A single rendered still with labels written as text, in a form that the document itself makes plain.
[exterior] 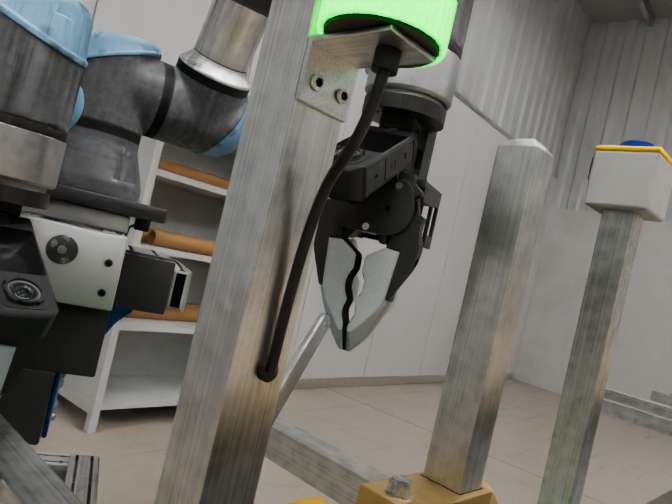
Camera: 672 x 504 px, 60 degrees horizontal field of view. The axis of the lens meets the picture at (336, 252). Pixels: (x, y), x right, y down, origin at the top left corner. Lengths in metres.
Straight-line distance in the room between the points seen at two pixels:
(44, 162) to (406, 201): 0.28
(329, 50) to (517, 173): 0.24
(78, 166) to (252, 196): 0.59
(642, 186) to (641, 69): 8.09
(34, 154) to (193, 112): 0.45
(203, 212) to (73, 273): 2.87
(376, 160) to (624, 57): 8.53
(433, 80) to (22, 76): 0.31
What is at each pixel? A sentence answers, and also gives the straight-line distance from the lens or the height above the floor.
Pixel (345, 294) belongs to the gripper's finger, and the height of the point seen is 1.00.
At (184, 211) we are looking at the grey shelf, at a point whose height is 1.11.
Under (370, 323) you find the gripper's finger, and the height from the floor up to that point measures 0.98.
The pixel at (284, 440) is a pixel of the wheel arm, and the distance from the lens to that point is 0.56.
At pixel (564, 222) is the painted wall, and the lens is 8.38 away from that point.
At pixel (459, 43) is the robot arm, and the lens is 0.52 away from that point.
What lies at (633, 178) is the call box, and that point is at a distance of 0.72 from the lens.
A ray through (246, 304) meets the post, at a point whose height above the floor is 0.99.
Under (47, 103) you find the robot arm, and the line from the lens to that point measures 0.50.
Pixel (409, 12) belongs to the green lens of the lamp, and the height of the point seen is 1.13.
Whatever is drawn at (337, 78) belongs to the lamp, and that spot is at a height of 1.11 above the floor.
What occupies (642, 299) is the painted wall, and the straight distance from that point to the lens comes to 8.03.
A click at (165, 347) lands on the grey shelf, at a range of 3.63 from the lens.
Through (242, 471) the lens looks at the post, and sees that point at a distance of 0.31.
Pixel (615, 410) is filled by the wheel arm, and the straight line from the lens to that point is 1.45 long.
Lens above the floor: 1.02
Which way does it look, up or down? 1 degrees up
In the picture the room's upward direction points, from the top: 13 degrees clockwise
